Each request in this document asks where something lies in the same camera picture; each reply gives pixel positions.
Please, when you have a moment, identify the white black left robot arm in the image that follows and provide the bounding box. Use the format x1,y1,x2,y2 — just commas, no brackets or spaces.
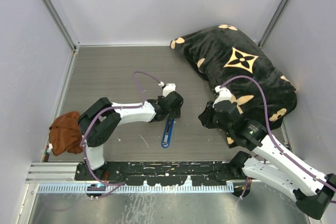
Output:
78,91,184,180

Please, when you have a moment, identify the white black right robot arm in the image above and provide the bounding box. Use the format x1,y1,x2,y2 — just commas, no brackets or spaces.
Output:
198,100,335,220

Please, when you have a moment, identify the black floral plush blanket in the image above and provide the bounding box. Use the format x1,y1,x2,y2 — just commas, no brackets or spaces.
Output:
170,24,298,149

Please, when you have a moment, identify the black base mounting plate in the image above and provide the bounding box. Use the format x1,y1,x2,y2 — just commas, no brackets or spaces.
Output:
75,160,253,186

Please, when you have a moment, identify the brown cloth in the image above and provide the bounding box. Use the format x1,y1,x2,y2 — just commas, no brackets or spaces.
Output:
49,111,83,156

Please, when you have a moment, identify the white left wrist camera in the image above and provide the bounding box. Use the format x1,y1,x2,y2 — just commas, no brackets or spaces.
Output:
159,81,176,97

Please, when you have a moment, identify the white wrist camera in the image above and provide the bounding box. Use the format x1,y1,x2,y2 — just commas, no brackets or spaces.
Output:
214,86,232,104
159,81,176,97

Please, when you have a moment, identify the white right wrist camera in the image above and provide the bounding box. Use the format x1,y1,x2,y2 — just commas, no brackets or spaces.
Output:
214,86,232,104

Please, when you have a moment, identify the white slotted cable duct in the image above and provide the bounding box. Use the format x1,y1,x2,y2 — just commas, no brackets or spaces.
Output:
37,182,234,194

